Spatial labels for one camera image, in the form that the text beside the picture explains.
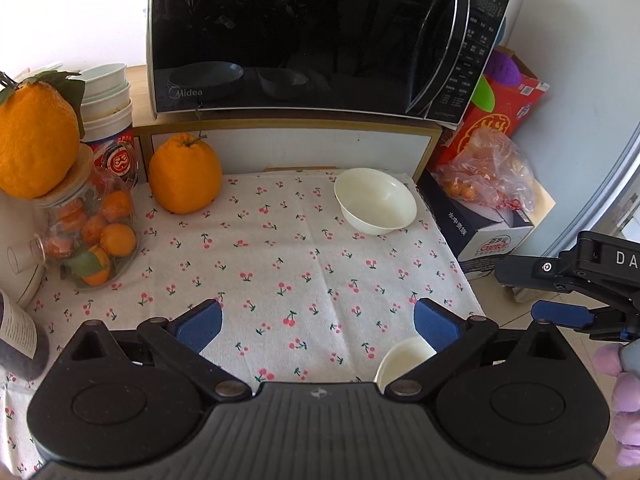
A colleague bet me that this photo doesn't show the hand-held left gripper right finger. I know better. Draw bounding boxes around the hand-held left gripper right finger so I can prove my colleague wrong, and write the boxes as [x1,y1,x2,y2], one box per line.
[382,298,576,398]

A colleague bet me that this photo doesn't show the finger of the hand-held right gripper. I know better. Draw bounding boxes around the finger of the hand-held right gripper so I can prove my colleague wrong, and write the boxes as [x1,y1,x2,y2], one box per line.
[530,300,627,332]
[495,254,577,292]

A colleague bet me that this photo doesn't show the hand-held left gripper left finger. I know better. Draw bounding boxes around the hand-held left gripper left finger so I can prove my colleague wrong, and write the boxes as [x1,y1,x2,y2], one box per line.
[61,298,254,404]

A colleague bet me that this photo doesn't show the small white bowl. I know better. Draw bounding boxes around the small white bowl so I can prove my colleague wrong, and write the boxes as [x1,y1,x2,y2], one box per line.
[374,336,437,394]

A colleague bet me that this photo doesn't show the person's right hand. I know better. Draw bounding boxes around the person's right hand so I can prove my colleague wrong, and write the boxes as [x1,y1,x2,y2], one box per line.
[594,342,640,469]

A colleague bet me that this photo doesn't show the white and blue carton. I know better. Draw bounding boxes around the white and blue carton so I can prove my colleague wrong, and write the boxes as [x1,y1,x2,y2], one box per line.
[416,170,536,277]

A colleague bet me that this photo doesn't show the plastic bag of small oranges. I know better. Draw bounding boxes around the plastic bag of small oranges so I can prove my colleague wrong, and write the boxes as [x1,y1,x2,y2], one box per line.
[431,127,536,217]

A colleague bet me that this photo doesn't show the cherry print tablecloth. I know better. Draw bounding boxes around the cherry print tablecloth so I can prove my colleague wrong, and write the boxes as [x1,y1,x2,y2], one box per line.
[0,170,484,480]

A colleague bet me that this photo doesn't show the medium white bowl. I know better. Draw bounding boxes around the medium white bowl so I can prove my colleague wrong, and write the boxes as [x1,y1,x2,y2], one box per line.
[333,167,418,236]

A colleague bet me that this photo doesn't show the glass jar of small oranges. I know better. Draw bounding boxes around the glass jar of small oranges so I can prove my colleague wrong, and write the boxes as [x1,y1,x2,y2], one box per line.
[7,145,139,291]

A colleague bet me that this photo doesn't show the red cardboard box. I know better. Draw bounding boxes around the red cardboard box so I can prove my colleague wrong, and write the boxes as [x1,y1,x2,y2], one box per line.
[434,45,552,197]

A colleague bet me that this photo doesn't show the clear plastic jar dark contents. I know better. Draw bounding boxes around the clear plastic jar dark contents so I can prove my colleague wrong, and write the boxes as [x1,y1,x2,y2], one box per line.
[0,287,51,382]

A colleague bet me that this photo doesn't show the white refrigerator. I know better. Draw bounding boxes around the white refrigerator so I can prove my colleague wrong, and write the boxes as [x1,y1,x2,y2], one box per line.
[514,0,640,262]

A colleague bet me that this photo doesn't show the white air fryer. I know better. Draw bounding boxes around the white air fryer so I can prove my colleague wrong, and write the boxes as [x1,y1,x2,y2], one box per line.
[0,194,49,311]

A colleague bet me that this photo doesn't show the stack of paper cups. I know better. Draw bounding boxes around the stack of paper cups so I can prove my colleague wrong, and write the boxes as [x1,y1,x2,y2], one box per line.
[77,62,139,189]

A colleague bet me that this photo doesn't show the large orange with leaves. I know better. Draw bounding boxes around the large orange with leaves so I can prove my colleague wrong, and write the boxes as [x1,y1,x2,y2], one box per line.
[0,70,87,200]

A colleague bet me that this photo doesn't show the black microwave oven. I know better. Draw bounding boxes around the black microwave oven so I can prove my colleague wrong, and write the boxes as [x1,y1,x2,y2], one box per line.
[145,0,510,126]

